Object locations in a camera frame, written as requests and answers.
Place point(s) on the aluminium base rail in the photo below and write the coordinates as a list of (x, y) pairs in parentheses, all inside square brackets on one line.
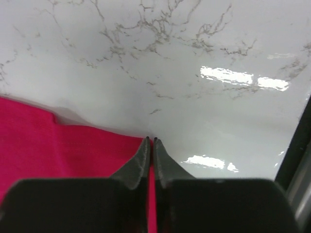
[(294, 175)]

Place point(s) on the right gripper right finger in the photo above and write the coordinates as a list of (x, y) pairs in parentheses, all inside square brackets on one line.
[(186, 204)]

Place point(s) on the red t shirt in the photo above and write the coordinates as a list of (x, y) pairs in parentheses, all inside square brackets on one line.
[(34, 145)]

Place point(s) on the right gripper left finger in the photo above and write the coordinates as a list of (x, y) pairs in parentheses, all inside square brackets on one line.
[(116, 204)]

